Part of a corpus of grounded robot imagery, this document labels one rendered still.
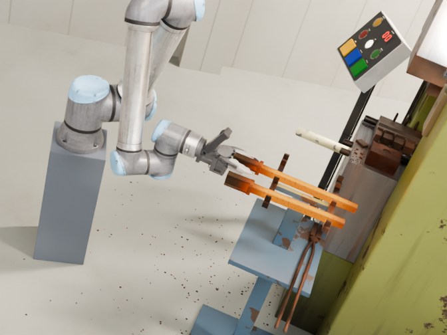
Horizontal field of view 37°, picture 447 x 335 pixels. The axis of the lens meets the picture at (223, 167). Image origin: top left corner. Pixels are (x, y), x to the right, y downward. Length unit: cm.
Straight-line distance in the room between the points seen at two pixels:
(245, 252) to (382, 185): 62
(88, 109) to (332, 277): 124
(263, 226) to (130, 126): 63
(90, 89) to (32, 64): 188
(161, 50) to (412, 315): 134
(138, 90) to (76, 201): 75
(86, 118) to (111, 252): 79
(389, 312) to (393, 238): 34
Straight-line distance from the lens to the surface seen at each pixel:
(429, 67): 258
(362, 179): 264
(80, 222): 293
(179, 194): 362
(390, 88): 544
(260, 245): 242
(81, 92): 261
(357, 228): 277
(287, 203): 221
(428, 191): 233
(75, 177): 278
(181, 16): 227
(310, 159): 430
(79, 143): 270
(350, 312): 269
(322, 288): 299
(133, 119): 230
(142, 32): 223
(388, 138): 271
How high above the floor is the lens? 221
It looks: 34 degrees down
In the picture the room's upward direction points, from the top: 19 degrees clockwise
